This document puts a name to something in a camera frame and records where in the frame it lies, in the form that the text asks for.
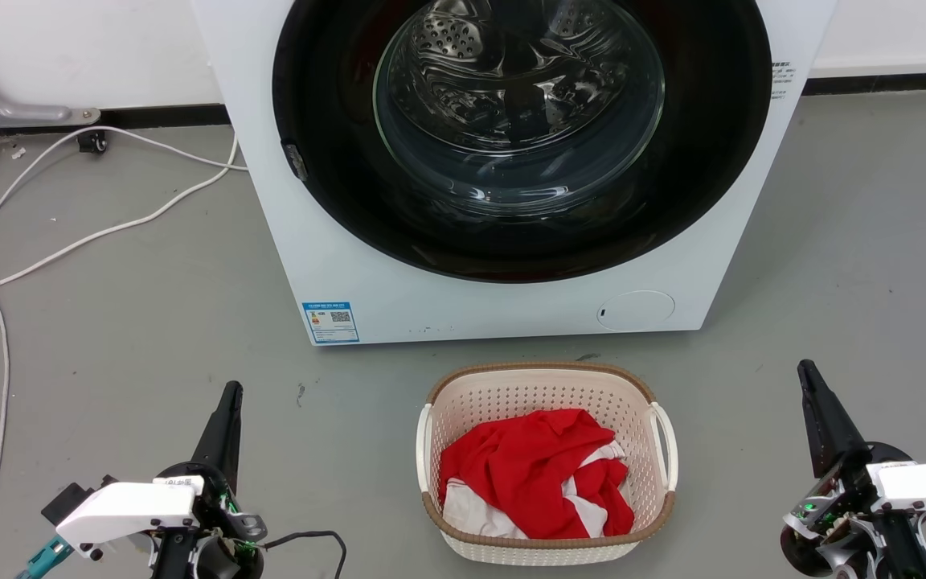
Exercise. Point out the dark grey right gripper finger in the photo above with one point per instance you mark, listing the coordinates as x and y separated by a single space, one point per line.
839 434
815 426

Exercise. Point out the blue energy label sticker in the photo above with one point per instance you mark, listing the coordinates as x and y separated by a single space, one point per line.
330 322

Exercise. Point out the cream perforated laundry basket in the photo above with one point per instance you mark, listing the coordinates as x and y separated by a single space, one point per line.
543 386

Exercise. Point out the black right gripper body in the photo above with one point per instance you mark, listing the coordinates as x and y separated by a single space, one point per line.
829 515

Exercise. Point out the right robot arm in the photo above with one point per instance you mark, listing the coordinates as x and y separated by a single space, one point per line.
901 551

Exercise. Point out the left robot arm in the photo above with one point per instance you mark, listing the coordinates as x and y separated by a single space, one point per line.
178 559

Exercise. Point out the white front-load washing machine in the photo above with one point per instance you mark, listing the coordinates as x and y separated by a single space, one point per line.
334 257

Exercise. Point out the teal connector piece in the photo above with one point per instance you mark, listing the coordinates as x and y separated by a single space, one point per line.
45 556

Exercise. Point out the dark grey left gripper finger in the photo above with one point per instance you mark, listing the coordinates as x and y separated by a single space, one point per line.
232 442
214 434

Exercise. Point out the red and white garment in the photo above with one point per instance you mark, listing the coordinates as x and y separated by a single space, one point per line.
527 466

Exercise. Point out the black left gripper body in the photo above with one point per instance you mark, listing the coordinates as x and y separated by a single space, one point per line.
222 523

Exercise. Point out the round white filter cover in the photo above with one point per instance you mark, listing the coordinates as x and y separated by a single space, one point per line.
636 310

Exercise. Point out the black round washer door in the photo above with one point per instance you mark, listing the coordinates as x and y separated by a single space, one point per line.
334 121

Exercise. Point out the black text warning label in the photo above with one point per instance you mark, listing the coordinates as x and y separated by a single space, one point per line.
781 79

